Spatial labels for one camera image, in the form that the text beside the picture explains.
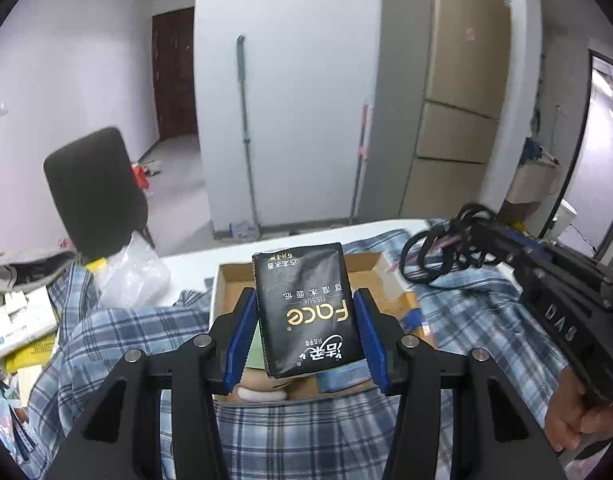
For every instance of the blue wet wipes pack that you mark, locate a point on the blue wet wipes pack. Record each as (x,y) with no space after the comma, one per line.
(343,377)

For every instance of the yellow paper package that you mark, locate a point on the yellow paper package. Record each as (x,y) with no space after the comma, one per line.
(35,353)

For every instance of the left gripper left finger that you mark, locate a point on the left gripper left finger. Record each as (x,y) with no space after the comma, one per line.
(117,436)

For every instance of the person's right hand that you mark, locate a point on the person's right hand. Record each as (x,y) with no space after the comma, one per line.
(568,419)

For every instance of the black face tissue pack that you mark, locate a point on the black face tissue pack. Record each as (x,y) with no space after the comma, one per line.
(306,311)

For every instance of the clear plastic bag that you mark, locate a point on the clear plastic bag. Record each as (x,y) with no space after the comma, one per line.
(130,278)

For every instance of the black chair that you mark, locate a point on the black chair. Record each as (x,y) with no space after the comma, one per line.
(96,194)

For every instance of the red plastic bag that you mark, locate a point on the red plastic bag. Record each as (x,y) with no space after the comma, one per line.
(143,171)

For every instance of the beige cabinet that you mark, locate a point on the beige cabinet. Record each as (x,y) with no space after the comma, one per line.
(534,181)

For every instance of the gold three-door refrigerator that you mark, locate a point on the gold three-door refrigerator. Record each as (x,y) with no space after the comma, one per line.
(440,89)

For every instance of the white tissue pack stack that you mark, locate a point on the white tissue pack stack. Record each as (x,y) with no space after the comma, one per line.
(24,318)

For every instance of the dark brown door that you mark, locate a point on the dark brown door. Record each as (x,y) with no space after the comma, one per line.
(173,70)

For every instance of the green square cloth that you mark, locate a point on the green square cloth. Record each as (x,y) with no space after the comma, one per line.
(256,356)

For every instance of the shallow cardboard box tray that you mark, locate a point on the shallow cardboard box tray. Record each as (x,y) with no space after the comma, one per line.
(373,270)

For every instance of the blue plaid shirt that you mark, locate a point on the blue plaid shirt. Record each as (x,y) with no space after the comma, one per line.
(344,437)

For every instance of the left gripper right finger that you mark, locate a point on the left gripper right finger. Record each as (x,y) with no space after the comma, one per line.
(493,433)

